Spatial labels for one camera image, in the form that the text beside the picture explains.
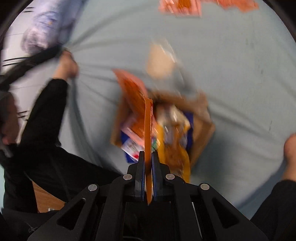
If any blue white snack bag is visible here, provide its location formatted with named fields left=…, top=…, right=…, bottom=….
left=119, top=111, right=194, bottom=163

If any yellow chicken snack pouch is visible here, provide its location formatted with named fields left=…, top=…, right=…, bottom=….
left=155, top=104, right=191, bottom=182

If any cardboard box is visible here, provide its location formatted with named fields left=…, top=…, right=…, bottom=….
left=110, top=89, right=216, bottom=170

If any pink stick snack pack front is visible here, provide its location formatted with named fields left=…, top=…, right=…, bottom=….
left=113, top=69, right=148, bottom=146

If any pink stick snack pack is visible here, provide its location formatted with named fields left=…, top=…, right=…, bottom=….
left=144, top=97, right=153, bottom=204
left=159, top=0, right=202, bottom=16
left=113, top=69, right=148, bottom=146

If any left bare foot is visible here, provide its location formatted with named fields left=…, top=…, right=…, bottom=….
left=52, top=50, right=79, bottom=81

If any bare foot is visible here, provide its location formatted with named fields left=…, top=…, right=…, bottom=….
left=283, top=133, right=296, bottom=181
left=52, top=50, right=79, bottom=81

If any clear plastic wrap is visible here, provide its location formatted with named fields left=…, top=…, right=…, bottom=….
left=146, top=39, right=182, bottom=81

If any right bare foot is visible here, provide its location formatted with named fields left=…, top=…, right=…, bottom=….
left=283, top=133, right=296, bottom=181

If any light blue bed sheet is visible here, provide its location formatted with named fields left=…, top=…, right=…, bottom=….
left=60, top=1, right=295, bottom=217

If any orange snack pack front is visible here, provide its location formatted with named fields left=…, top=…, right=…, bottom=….
left=206, top=0, right=259, bottom=13

